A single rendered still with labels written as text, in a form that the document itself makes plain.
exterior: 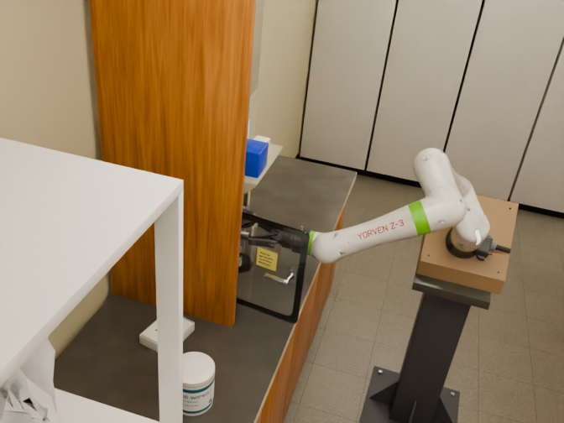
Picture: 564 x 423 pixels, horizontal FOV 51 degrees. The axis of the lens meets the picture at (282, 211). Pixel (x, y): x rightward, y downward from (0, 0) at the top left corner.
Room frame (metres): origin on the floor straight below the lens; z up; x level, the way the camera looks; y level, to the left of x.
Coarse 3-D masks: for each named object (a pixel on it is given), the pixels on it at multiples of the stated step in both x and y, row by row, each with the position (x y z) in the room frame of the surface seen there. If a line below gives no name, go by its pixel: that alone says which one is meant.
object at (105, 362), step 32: (288, 160) 3.00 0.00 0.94; (256, 192) 2.60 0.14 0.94; (288, 192) 2.63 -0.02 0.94; (320, 192) 2.67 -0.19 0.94; (288, 224) 2.33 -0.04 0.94; (320, 224) 2.36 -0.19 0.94; (96, 320) 1.56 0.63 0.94; (128, 320) 1.58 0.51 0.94; (192, 320) 1.61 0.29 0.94; (256, 320) 1.65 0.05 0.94; (64, 352) 1.39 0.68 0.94; (96, 352) 1.40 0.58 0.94; (128, 352) 1.42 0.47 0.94; (224, 352) 1.47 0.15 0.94; (256, 352) 1.48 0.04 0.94; (64, 384) 1.26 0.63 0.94; (96, 384) 1.27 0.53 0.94; (128, 384) 1.28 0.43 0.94; (224, 384) 1.33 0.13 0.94; (256, 384) 1.34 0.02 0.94; (192, 416) 1.19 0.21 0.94; (224, 416) 1.20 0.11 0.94; (256, 416) 1.22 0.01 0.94
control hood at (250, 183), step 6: (270, 144) 1.98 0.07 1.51; (270, 150) 1.93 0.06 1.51; (276, 150) 1.94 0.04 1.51; (270, 156) 1.88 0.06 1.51; (276, 156) 1.89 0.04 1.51; (270, 162) 1.84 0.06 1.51; (246, 180) 1.69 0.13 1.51; (252, 180) 1.69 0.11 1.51; (258, 180) 1.70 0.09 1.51; (246, 186) 1.68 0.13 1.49; (252, 186) 1.67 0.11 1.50; (246, 192) 1.68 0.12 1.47
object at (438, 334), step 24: (432, 312) 2.02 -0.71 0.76; (456, 312) 1.99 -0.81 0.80; (432, 336) 2.01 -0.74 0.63; (456, 336) 1.98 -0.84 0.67; (408, 360) 2.03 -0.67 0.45; (432, 360) 2.00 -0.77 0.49; (384, 384) 2.26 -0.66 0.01; (408, 384) 2.02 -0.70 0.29; (432, 384) 1.99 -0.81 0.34; (384, 408) 2.10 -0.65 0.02; (408, 408) 2.01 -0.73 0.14; (432, 408) 1.98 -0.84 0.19; (456, 408) 2.15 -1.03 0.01
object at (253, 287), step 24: (240, 240) 1.68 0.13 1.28; (264, 240) 1.64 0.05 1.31; (288, 240) 1.61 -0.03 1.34; (240, 264) 1.67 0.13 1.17; (288, 264) 1.61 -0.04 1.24; (240, 288) 1.67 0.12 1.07; (264, 288) 1.64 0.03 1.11; (288, 288) 1.61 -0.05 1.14; (264, 312) 1.63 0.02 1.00; (288, 312) 1.60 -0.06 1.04
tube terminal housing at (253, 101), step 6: (252, 96) 1.95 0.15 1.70; (252, 102) 1.95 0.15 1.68; (252, 108) 1.95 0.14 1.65; (252, 114) 1.96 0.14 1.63; (252, 120) 1.96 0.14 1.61; (252, 126) 1.97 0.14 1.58; (252, 132) 1.97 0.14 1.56; (252, 138) 1.98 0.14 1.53; (246, 198) 2.01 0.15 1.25; (246, 204) 2.01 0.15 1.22
